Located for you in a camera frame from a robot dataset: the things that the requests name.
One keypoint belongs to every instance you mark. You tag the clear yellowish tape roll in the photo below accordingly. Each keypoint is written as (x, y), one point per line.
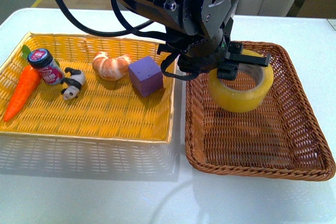
(245, 93)

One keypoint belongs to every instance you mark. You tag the purple foam cube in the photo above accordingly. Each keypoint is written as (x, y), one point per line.
(146, 76)

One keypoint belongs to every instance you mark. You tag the orange toy carrot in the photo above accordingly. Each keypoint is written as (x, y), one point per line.
(28, 82)

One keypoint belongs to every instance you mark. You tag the panda figurine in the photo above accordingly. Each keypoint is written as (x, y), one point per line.
(75, 82)

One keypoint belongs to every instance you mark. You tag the small pink labelled jar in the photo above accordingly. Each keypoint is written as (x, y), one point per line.
(43, 61)

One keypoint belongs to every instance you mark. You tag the toy croissant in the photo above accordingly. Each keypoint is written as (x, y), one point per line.
(111, 69)

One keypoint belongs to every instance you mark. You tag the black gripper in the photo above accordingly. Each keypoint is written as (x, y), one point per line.
(201, 55)

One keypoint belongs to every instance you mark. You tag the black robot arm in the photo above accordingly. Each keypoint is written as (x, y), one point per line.
(197, 35)

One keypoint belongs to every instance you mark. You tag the brown wicker basket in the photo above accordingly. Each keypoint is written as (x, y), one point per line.
(279, 139)

